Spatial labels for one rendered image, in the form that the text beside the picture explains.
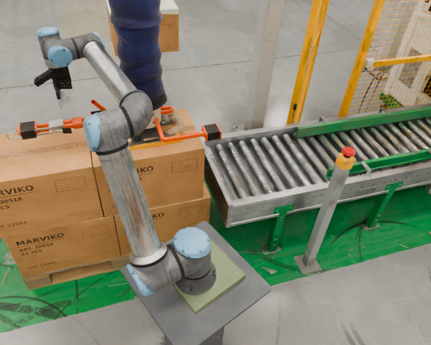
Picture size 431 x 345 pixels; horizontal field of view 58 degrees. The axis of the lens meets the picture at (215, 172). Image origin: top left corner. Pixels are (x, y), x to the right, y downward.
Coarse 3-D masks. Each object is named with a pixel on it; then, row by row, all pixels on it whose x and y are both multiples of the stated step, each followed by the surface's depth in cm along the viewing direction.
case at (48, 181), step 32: (0, 160) 198; (32, 160) 200; (64, 160) 201; (0, 192) 191; (32, 192) 198; (64, 192) 204; (96, 192) 211; (0, 224) 205; (32, 224) 212; (64, 224) 219
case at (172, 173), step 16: (192, 128) 227; (176, 144) 215; (192, 144) 216; (96, 160) 202; (144, 160) 206; (160, 160) 210; (176, 160) 213; (192, 160) 217; (96, 176) 203; (144, 176) 214; (160, 176) 218; (176, 176) 221; (192, 176) 226; (144, 192) 222; (160, 192) 226; (176, 192) 231; (192, 192) 235; (112, 208) 223
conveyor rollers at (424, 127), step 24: (408, 120) 317; (240, 144) 284; (264, 144) 286; (288, 144) 289; (312, 144) 291; (336, 144) 292; (360, 144) 294; (384, 144) 294; (408, 144) 295; (216, 168) 262; (240, 168) 265; (312, 168) 267; (384, 168) 272; (240, 192) 247
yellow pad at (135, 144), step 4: (164, 132) 215; (136, 136) 211; (140, 136) 215; (168, 136) 216; (132, 140) 212; (136, 140) 211; (140, 140) 212; (148, 140) 213; (152, 140) 213; (156, 140) 213; (160, 140) 213; (180, 140) 216; (132, 144) 210; (136, 144) 210; (140, 144) 211; (144, 144) 211; (148, 144) 211; (152, 144) 212; (156, 144) 212; (160, 144) 213; (164, 144) 214; (132, 148) 209; (136, 148) 210; (140, 148) 210
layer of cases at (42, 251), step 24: (168, 216) 242; (192, 216) 250; (24, 240) 218; (48, 240) 224; (72, 240) 230; (96, 240) 237; (120, 240) 244; (168, 240) 258; (24, 264) 231; (48, 264) 238; (72, 264) 245
